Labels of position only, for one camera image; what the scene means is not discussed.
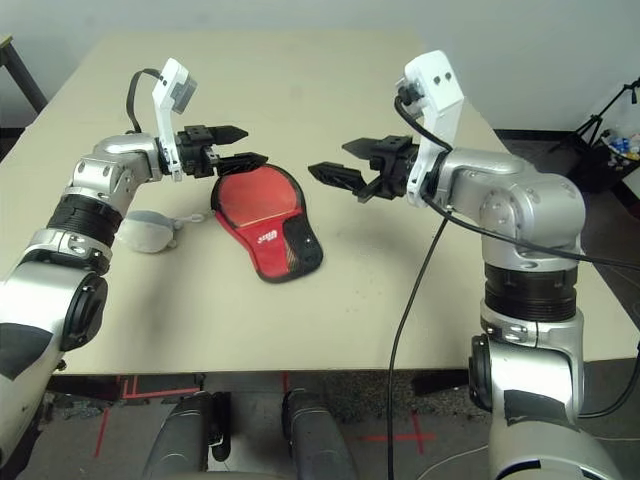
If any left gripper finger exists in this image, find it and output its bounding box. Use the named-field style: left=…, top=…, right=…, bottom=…
left=209, top=151, right=271, bottom=177
left=207, top=124, right=250, bottom=146

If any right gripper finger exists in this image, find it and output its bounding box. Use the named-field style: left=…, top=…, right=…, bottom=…
left=308, top=160, right=376, bottom=206
left=342, top=137, right=386, bottom=159

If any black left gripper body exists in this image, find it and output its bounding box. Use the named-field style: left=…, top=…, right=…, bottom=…
left=174, top=124, right=221, bottom=180

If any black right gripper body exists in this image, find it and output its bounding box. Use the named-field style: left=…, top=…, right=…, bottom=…
left=367, top=134, right=421, bottom=201

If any red black paddle case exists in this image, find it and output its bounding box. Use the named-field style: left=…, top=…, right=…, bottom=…
left=209, top=162, right=325, bottom=285

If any white grey plush charm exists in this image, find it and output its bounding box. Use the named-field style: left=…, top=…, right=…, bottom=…
left=118, top=209, right=206, bottom=255

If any black-framed side table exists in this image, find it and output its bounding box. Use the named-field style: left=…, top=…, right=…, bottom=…
left=0, top=33, right=51, bottom=116

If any black tripod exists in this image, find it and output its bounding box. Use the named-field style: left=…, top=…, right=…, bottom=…
left=549, top=74, right=640, bottom=151

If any grey robot right leg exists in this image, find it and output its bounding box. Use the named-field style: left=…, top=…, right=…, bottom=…
left=280, top=389, right=359, bottom=480

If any grey robot leg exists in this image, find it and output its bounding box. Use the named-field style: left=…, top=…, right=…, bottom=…
left=280, top=389, right=359, bottom=480
left=142, top=392, right=232, bottom=480

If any grey robot left leg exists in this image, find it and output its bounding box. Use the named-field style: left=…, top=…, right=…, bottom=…
left=142, top=392, right=232, bottom=480

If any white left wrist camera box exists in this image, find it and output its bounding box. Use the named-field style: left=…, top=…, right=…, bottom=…
left=151, top=58, right=200, bottom=182

